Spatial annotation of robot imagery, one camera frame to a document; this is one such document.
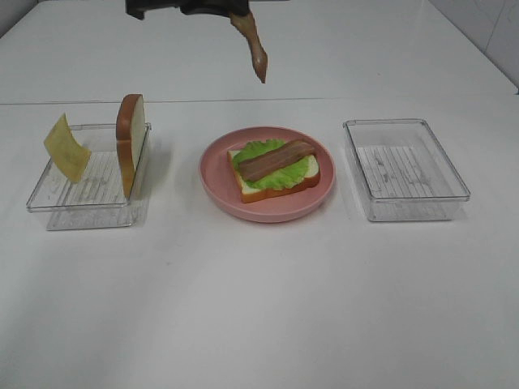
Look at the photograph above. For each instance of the red bacon strip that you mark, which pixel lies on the red bacon strip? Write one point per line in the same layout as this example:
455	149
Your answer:
256	168

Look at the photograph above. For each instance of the yellow cheese slice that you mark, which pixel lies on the yellow cheese slice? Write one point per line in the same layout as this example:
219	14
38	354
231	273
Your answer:
66	153

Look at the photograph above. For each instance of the bread slice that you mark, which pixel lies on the bread slice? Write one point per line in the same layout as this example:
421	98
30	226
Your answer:
130	134
267	194

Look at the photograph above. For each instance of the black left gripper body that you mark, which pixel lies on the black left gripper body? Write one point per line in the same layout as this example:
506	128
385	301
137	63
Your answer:
137	8

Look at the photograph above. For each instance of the pink round plate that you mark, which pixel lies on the pink round plate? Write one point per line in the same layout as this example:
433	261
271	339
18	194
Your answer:
219	182

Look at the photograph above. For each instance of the green lettuce leaf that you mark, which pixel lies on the green lettuce leaf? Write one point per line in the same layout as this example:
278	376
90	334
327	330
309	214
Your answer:
285	178

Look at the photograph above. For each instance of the right clear plastic tray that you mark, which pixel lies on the right clear plastic tray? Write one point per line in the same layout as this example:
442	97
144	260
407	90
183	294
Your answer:
402	172

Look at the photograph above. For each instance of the brown bacon strip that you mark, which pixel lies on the brown bacon strip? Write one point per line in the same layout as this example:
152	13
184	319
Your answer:
246	26

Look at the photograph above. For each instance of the clear plastic tray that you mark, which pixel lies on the clear plastic tray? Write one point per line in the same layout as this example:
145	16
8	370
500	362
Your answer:
97	201
402	172

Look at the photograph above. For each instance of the left clear plastic tray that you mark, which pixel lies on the left clear plastic tray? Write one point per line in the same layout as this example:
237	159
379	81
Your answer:
97	201

